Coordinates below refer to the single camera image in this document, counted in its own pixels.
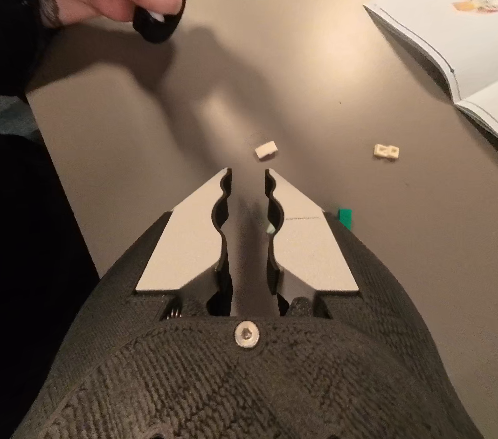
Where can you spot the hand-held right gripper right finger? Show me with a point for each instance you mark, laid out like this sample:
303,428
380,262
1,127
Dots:
311,252

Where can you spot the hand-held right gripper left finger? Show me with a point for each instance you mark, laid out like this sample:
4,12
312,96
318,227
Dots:
186,248

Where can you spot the small white lego brick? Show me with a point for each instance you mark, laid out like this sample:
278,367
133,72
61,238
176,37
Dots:
267,151

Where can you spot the tiny pale green lego piece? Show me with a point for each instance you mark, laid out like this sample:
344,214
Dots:
271,229

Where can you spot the green lego brick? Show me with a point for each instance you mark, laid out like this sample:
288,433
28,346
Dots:
345,217

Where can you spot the cream lego plate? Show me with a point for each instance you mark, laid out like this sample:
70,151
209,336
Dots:
386,151

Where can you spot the lego instruction booklet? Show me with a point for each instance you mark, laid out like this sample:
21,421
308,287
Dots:
447,38

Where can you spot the person's dark clothing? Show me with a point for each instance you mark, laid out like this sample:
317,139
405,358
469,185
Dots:
31,252

